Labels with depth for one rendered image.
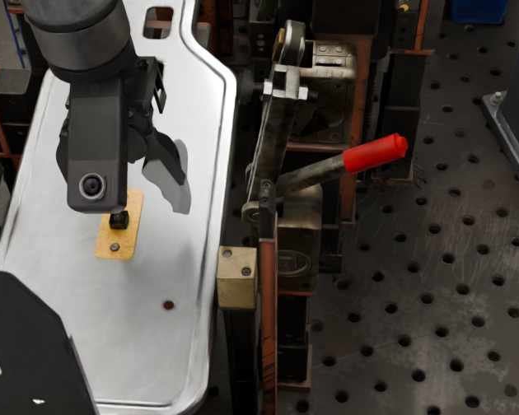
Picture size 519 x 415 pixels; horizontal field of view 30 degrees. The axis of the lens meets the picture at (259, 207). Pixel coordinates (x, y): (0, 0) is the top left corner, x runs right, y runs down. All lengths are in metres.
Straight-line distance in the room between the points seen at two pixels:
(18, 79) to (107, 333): 0.36
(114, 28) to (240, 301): 0.27
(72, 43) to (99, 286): 0.27
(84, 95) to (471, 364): 0.63
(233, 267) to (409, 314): 0.45
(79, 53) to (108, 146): 0.08
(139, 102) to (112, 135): 0.05
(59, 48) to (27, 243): 0.26
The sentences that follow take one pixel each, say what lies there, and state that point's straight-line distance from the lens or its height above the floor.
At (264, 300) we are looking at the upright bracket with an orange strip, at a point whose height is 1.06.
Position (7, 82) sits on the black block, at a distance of 1.12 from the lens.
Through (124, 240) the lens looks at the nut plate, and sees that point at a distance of 0.94.
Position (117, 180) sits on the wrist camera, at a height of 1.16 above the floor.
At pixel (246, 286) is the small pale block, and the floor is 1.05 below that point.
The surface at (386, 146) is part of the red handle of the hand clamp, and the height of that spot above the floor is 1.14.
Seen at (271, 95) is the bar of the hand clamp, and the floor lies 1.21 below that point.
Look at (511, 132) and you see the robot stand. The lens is 1.42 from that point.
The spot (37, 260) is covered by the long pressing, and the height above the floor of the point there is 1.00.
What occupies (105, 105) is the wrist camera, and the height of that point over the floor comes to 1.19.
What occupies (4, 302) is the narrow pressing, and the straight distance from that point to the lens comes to 0.56.
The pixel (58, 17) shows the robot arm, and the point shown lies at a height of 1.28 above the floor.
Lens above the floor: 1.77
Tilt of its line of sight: 54 degrees down
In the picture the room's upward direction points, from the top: 1 degrees counter-clockwise
